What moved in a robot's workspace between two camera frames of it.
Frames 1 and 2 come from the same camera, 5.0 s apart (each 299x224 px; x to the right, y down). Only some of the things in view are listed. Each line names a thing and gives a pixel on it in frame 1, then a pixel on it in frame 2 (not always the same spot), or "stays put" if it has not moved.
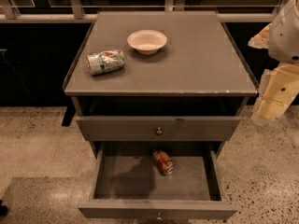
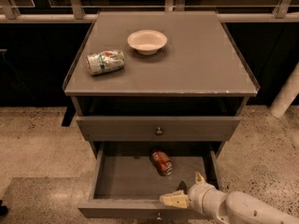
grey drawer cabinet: (159, 79) stays put
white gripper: (286, 40) → (199, 194)
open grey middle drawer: (125, 183) stays put
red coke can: (163, 162) stays put
